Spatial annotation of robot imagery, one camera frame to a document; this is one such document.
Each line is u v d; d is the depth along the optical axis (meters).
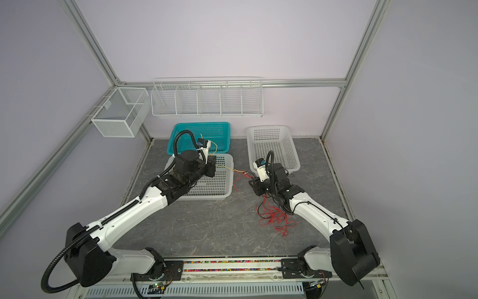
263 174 0.75
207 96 0.99
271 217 0.87
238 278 0.73
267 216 0.88
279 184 0.64
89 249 0.39
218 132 1.20
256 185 0.74
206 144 0.66
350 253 0.41
